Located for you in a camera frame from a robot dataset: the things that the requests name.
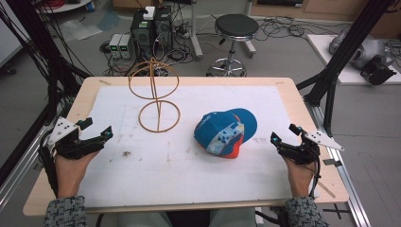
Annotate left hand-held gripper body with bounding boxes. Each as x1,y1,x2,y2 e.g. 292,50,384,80
46,116,107,160

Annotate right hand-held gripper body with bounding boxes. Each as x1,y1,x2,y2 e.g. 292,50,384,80
277,130,345,166

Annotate blue and orange cap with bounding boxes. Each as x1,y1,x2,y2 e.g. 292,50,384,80
193,108,258,160

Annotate wooden ring hat stand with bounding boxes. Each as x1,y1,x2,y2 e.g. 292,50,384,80
128,57,182,133

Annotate person's right hand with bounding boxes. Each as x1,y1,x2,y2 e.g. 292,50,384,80
281,154,318,199

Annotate person's left hand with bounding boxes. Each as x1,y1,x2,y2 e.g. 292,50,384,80
55,149,100,199

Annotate white floor platform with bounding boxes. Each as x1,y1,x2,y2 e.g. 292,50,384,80
305,33,401,86

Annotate grey bench power supply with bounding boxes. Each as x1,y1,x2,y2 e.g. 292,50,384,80
118,33,135,60
108,33,123,60

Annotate white table mat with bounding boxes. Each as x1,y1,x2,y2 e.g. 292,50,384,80
78,85,320,209

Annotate clear plastic sheet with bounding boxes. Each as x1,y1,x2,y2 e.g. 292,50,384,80
59,18,104,43

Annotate black device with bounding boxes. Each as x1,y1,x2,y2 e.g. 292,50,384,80
359,55,398,86

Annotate black computer tower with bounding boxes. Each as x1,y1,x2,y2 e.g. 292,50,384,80
153,5,174,54
130,9,156,61

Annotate grey robot shell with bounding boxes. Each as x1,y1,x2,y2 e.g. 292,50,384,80
328,27,395,71

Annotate person's legs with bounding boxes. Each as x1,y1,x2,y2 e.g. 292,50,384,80
116,208,259,227

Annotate black round stool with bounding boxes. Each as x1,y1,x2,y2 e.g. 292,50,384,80
205,13,260,78

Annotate round white table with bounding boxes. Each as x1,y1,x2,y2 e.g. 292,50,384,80
33,0,93,14

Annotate white box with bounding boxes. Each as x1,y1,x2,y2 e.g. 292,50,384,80
142,6,156,21

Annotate white desk leg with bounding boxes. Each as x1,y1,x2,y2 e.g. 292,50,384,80
188,0,204,61

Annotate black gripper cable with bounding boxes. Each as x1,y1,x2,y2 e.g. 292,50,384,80
37,131,61,197
307,157,323,201

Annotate aluminium rail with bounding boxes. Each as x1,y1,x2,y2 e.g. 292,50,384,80
303,96,373,227
0,124,51,213

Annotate black metal frame with cables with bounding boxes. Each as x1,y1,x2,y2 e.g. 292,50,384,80
0,0,93,127

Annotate black metal frame post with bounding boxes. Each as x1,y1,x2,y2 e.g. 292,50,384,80
295,0,396,138

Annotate black floor cables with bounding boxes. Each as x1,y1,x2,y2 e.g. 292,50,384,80
254,15,343,43

